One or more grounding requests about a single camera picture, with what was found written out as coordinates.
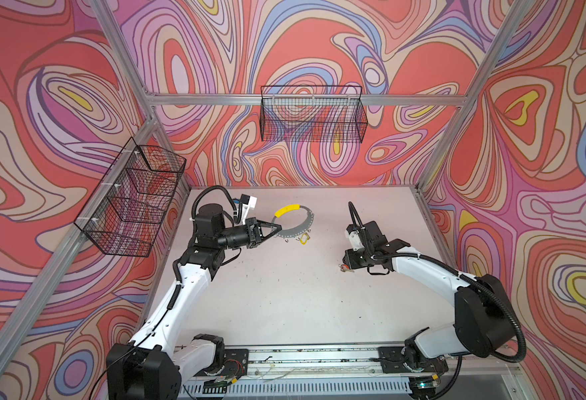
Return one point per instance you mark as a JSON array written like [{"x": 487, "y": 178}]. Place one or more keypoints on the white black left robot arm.
[{"x": 173, "y": 300}]

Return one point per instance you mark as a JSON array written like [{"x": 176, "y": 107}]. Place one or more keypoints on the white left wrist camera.
[{"x": 246, "y": 203}]

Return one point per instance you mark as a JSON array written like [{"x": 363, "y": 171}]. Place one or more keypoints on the black wire basket back wall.
[{"x": 311, "y": 113}]

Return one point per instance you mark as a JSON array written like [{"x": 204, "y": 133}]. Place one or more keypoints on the black wire basket wall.
[
  {"x": 126, "y": 222},
  {"x": 311, "y": 113}
]

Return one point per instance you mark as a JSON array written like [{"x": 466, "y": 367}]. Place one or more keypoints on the black wire basket left wall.
[{"x": 126, "y": 222}]

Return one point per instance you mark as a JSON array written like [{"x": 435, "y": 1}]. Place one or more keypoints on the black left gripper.
[{"x": 254, "y": 237}]

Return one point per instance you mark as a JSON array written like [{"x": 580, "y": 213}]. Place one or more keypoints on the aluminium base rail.
[{"x": 361, "y": 371}]

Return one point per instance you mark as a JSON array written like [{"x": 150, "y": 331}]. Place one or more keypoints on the grey keyring with yellow grip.
[{"x": 294, "y": 219}]

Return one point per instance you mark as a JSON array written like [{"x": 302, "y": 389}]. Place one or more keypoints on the aluminium frame extrusion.
[{"x": 187, "y": 76}]

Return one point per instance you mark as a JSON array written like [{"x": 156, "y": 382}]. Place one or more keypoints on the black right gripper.
[{"x": 353, "y": 263}]

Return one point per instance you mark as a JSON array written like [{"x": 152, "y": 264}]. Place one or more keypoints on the key with yellow tag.
[{"x": 303, "y": 238}]

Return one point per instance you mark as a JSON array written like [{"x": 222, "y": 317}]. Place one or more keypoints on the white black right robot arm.
[{"x": 484, "y": 319}]

